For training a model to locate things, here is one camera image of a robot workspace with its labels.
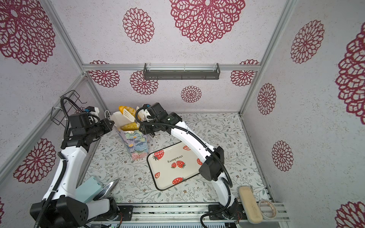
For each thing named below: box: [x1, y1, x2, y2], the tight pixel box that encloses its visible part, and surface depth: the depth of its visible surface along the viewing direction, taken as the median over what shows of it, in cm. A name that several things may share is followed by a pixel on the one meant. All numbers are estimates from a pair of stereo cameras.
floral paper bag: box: [111, 111, 149, 161], surface depth 84 cm
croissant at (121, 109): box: [118, 105, 137, 118], surface depth 80 cm
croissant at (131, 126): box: [120, 122, 140, 132], surface depth 91 cm
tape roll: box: [258, 199, 278, 221], surface depth 73 cm
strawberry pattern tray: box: [146, 141, 203, 191], surface depth 94 cm
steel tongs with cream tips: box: [123, 106, 145, 123], surface depth 78 cm
